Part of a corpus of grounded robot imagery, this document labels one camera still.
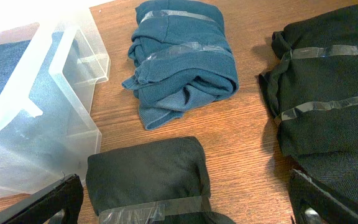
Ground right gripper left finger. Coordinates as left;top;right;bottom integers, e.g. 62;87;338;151
0;174;84;224

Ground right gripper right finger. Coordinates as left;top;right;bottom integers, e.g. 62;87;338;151
288;169;358;224

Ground dark blue jeans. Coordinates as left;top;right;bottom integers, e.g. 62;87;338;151
0;32;86;174

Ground small black taped garment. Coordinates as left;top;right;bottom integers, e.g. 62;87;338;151
86;137;232;224

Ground large black taped garment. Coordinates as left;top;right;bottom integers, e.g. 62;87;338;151
259;5;358;204

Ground teal taped shirt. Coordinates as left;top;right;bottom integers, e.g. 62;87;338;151
122;0;239;130

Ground clear plastic storage container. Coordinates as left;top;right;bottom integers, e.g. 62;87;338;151
0;8;111;198

